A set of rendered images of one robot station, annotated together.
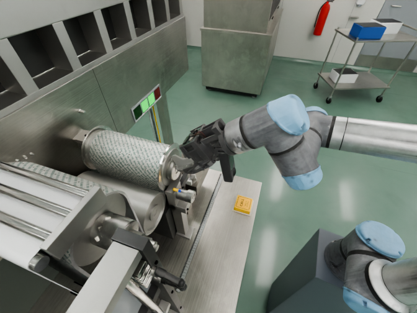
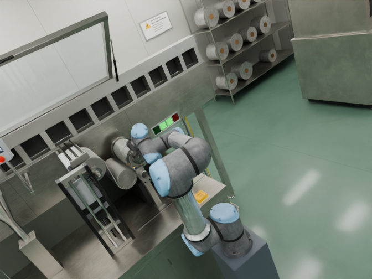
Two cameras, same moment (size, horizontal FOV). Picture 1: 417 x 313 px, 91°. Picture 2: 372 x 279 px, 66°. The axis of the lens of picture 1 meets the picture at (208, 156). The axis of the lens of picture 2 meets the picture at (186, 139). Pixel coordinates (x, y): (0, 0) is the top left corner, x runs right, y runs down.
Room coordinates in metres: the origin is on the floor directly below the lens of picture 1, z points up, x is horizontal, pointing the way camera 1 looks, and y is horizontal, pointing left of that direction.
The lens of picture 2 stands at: (-0.43, -1.17, 2.00)
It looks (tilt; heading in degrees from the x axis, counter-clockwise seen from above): 27 degrees down; 46
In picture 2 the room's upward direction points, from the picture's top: 24 degrees counter-clockwise
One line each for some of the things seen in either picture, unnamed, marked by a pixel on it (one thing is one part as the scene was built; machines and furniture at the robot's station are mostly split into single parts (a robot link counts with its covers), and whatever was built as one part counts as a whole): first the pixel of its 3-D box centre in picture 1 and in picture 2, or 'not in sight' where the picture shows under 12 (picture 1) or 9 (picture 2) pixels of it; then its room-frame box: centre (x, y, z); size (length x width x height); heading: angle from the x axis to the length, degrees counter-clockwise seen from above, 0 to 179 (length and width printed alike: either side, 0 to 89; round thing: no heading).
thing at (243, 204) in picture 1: (243, 204); (200, 196); (0.49, -0.16, 0.91); 0.07 x 0.07 x 0.02; 71
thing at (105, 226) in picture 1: (115, 232); (94, 171); (0.17, 0.18, 1.33); 0.06 x 0.06 x 0.06; 71
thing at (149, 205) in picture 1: (118, 200); (119, 172); (0.34, 0.27, 1.17); 0.26 x 0.12 x 0.12; 71
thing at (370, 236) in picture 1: (372, 246); (225, 220); (0.25, -0.51, 1.07); 0.13 x 0.12 x 0.14; 150
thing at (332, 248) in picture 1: (352, 256); (233, 237); (0.26, -0.51, 0.95); 0.15 x 0.15 x 0.10
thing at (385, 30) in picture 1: (362, 63); not in sight; (3.09, -2.26, 0.51); 0.91 x 0.58 x 1.02; 93
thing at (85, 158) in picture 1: (100, 147); (122, 147); (0.50, 0.36, 1.25); 0.15 x 0.01 x 0.15; 161
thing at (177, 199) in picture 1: (182, 213); (150, 187); (0.37, 0.09, 1.05); 0.06 x 0.05 x 0.31; 71
